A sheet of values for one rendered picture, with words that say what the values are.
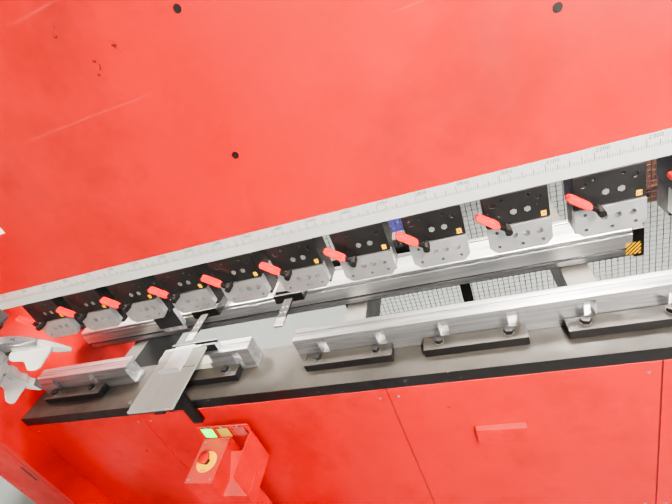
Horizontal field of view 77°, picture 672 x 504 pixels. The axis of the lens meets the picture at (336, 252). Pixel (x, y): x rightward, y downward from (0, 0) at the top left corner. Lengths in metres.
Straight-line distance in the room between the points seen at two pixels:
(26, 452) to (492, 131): 2.14
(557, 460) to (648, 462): 0.26
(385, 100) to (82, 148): 0.81
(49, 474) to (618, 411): 2.20
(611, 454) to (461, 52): 1.27
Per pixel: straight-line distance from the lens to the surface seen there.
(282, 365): 1.55
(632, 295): 1.38
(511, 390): 1.38
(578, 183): 1.13
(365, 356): 1.39
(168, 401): 1.52
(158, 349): 2.20
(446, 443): 1.59
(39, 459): 2.38
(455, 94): 1.00
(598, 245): 1.57
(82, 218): 1.47
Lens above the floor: 1.85
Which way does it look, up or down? 29 degrees down
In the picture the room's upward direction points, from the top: 23 degrees counter-clockwise
